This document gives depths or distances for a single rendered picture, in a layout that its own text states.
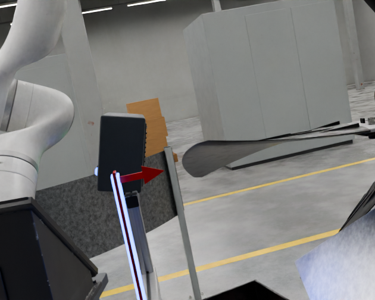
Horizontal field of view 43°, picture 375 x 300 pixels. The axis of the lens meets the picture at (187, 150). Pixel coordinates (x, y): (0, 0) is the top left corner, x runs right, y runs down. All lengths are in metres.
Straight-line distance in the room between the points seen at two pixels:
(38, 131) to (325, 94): 6.54
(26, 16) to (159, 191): 1.84
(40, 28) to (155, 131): 7.75
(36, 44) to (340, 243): 0.72
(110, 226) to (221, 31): 4.78
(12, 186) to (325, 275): 0.58
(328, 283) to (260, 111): 6.36
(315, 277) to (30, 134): 0.63
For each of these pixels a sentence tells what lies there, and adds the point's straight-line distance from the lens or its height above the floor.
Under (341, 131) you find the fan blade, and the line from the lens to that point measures 0.61.
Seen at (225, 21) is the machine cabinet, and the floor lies 2.09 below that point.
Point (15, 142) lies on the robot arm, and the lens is 1.01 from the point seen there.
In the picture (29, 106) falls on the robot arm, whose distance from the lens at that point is 1.09.
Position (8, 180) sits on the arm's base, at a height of 1.17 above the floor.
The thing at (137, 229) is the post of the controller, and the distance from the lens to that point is 1.17.
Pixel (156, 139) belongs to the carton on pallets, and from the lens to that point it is 8.77.
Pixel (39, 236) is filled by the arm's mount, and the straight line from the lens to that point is 0.77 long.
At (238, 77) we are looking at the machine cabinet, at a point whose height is 1.29.
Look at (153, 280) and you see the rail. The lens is 1.15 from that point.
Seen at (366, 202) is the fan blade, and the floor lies 1.05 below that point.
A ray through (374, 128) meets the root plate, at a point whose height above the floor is 1.18.
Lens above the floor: 1.28
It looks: 7 degrees down
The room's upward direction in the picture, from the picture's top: 11 degrees counter-clockwise
